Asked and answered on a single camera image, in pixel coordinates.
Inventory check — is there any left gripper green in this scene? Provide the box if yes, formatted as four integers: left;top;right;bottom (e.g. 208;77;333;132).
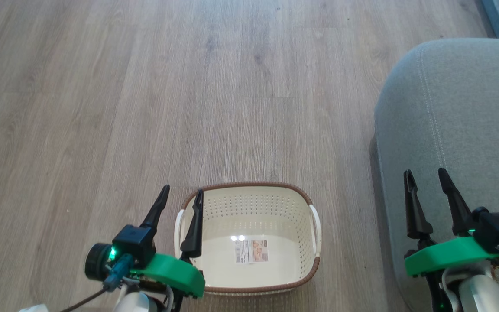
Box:
130;185;206;299

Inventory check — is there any cream plastic laundry basket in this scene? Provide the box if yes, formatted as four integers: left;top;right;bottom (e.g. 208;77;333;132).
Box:
173;182;322;296

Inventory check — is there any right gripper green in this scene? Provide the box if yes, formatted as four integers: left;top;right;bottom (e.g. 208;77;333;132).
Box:
404;168;499;278

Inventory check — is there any paper label sticker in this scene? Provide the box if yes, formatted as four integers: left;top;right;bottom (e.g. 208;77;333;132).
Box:
235;239;269;264

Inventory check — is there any grey fabric sofa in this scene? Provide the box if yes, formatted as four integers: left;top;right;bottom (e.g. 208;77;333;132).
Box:
370;38;499;312

